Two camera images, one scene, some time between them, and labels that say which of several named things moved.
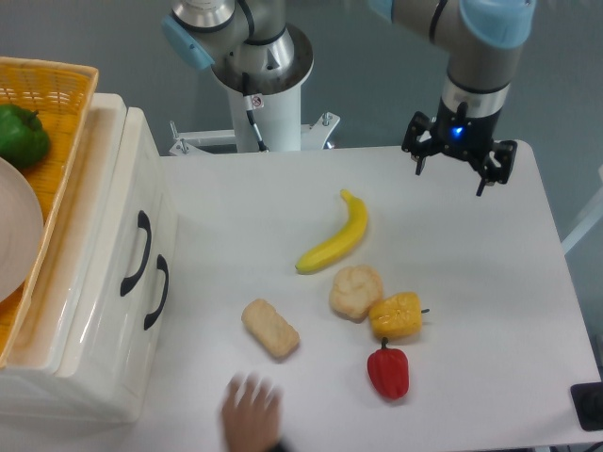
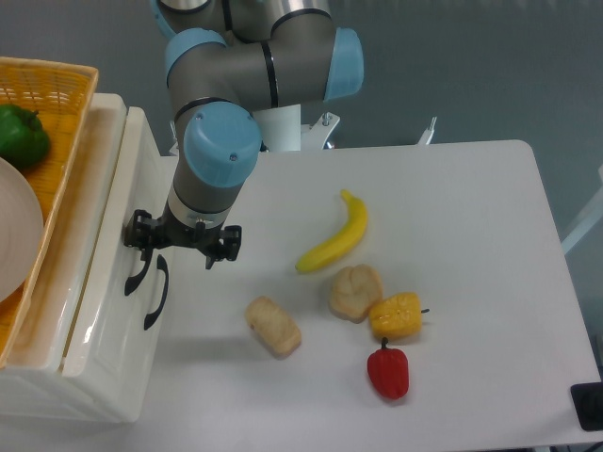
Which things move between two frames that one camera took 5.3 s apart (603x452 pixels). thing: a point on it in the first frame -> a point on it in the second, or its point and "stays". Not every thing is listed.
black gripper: [457, 131] -> [143, 232]
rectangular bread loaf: [270, 328] stays
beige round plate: [22, 232] stays
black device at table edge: [588, 401] stays
